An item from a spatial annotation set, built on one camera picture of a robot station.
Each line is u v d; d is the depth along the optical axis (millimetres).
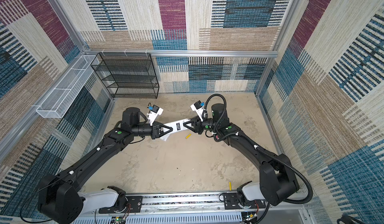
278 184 420
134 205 730
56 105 700
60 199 393
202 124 690
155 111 674
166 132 715
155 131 651
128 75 1108
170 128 715
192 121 743
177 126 729
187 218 700
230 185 788
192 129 723
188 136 966
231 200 731
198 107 687
